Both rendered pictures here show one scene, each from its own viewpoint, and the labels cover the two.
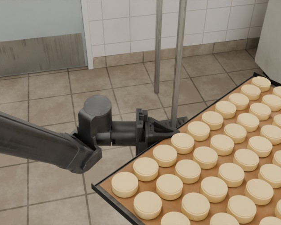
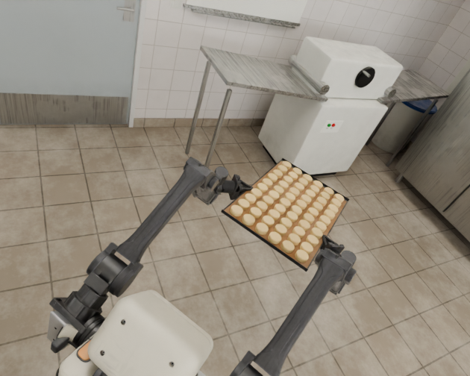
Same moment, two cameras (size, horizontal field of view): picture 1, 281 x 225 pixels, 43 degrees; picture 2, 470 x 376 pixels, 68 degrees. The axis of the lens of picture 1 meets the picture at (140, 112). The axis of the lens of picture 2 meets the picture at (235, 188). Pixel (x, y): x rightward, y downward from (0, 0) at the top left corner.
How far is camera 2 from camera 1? 0.83 m
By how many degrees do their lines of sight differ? 19
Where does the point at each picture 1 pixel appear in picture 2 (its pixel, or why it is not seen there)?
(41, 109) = (92, 157)
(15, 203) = (86, 231)
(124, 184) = (237, 210)
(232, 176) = (280, 210)
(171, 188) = (257, 212)
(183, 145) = (257, 194)
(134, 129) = (233, 184)
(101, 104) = (223, 171)
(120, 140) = (226, 189)
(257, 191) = (292, 216)
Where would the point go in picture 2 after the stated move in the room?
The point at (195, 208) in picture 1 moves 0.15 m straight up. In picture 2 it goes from (268, 221) to (282, 195)
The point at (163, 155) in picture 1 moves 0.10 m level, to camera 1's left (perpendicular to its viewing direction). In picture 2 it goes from (250, 198) to (227, 197)
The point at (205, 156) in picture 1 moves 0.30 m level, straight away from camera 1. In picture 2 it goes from (268, 200) to (268, 159)
